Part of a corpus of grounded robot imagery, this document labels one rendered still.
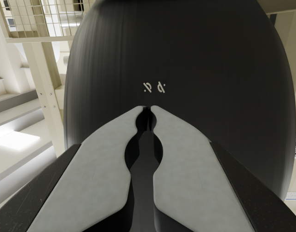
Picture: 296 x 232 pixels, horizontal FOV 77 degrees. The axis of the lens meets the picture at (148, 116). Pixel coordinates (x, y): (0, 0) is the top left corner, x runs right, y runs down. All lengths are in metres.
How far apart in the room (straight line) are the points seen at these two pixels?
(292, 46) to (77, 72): 0.41
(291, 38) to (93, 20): 0.39
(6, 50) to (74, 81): 10.46
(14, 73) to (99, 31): 10.56
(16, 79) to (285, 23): 10.68
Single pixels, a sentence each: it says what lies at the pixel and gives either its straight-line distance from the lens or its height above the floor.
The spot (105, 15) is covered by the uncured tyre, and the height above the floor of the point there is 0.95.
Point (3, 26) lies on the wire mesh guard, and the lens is 0.97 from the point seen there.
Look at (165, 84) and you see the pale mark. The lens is 0.21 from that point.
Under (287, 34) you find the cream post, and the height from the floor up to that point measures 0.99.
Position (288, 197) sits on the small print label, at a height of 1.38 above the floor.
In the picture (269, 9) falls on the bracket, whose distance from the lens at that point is 0.54.
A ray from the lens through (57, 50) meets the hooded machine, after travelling 4.51.
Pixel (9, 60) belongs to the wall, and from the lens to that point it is 10.72.
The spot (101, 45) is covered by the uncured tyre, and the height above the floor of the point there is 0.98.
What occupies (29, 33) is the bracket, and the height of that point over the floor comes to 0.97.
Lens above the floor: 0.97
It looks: 25 degrees up
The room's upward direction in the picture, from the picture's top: 177 degrees clockwise
